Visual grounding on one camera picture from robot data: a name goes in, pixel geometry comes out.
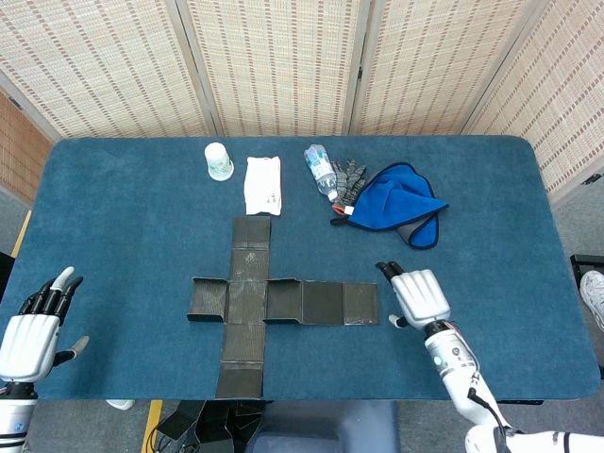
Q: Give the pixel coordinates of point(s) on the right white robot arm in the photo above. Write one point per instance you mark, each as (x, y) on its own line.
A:
(448, 358)

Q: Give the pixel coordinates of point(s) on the white tissue packet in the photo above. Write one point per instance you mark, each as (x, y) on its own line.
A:
(262, 184)

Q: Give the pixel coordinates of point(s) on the beige woven folding screen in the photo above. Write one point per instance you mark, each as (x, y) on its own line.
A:
(283, 71)

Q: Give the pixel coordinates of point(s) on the white paper cup green print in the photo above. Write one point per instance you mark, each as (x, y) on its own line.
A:
(218, 162)

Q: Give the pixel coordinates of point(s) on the grey knit work gloves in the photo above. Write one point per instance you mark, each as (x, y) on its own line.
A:
(347, 181)

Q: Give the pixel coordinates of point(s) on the clear plastic water bottle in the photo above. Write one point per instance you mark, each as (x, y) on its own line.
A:
(321, 170)

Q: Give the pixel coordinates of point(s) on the black equipment case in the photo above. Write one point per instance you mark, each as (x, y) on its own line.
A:
(5, 273)

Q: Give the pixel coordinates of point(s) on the brown woven screen panel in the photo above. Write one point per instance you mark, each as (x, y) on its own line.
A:
(19, 151)

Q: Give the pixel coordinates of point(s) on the blue microfibre cloth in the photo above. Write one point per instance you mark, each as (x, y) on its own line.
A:
(391, 203)

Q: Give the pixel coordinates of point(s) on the yellow floor tape strip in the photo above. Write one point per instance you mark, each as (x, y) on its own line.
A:
(21, 233)
(152, 424)

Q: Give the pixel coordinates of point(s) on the blue-grey padded seat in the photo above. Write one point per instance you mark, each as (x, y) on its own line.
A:
(330, 429)

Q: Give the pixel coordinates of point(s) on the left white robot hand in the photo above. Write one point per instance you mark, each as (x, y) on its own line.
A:
(28, 344)

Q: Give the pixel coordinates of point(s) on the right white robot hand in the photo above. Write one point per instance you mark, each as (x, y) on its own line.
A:
(420, 297)

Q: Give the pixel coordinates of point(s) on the black cardboard box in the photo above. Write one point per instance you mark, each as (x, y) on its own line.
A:
(243, 307)

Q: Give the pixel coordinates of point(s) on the white sneaker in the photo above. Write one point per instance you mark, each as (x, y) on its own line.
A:
(594, 292)
(120, 404)

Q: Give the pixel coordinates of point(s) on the blue carpeted table surface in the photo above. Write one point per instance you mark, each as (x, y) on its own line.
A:
(118, 236)

